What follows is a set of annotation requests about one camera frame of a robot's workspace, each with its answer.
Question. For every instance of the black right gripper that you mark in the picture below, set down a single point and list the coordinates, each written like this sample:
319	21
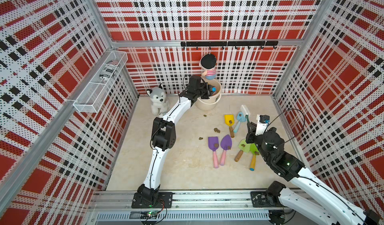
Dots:
251	134

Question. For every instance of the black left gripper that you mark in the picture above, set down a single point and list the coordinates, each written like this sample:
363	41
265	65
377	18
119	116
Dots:
208	86

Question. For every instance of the purple square trowel row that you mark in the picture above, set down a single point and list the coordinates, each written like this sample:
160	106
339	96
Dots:
213	146

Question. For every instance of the white brush green handle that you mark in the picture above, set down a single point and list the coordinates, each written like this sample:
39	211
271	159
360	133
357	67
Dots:
246	112

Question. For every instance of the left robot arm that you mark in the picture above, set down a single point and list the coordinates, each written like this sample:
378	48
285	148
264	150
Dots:
164	137

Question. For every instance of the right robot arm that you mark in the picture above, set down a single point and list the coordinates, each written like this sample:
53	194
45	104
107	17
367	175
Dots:
327	206

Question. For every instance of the beige plastic bucket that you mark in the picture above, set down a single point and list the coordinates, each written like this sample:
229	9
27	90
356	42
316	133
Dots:
209	104

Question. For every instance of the light blue hand trowel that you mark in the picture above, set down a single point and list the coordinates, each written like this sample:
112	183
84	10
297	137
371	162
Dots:
241	118

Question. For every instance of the purple pointed trowel right row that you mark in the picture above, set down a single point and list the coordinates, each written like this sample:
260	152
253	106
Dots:
226	144

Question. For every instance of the doll with black hat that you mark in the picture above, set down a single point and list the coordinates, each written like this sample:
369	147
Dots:
208	64

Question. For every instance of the grey white husky plush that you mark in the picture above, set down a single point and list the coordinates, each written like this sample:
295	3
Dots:
160	104

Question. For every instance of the can in shelf basket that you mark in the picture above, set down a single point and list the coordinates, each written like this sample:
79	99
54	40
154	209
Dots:
108	70

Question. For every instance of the green circuit board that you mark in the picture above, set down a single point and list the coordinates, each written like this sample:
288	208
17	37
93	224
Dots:
143	215

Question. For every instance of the light green trowel wooden handle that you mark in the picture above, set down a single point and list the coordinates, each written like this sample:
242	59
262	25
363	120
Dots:
244	148

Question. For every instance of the green trowel yellow handle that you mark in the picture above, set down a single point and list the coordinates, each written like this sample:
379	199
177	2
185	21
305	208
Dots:
255	152

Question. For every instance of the yellow trowel wooden handle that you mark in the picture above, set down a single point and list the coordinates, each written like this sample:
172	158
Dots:
229	120

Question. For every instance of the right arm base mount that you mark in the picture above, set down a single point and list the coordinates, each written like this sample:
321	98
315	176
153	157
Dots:
265	196

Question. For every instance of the black hook rail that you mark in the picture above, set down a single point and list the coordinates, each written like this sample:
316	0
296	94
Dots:
231	44

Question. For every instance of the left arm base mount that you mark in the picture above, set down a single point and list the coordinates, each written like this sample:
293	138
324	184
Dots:
146	198

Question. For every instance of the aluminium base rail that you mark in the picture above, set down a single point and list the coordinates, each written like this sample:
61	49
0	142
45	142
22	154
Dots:
188	207

